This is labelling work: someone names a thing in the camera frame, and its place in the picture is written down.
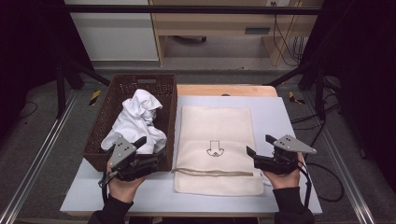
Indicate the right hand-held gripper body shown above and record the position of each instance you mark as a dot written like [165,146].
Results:
[280,163]

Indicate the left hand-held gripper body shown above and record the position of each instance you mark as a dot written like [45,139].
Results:
[123,152]

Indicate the white shirt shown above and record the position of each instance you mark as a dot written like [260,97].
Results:
[137,115]

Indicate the brown wicker basket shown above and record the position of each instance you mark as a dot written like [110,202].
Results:
[124,82]

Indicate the person's right hand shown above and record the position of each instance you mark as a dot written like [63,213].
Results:
[283,180]

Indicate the person's left hand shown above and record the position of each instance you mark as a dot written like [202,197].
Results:
[124,188]

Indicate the yellow black floor marker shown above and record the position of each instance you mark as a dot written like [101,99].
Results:
[294,98]
[95,97]

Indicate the black metal stand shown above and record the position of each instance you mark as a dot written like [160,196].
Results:
[61,93]
[320,93]

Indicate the white cabinet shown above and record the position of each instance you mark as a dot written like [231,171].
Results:
[115,34]

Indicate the black curtain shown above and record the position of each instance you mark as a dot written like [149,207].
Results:
[364,77]
[28,46]

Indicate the light wooden desk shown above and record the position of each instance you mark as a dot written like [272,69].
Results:
[218,21]

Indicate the aluminium floor rail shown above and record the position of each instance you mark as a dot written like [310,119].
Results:
[40,152]
[339,161]

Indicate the black horizontal frame bar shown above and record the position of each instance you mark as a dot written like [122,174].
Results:
[186,9]

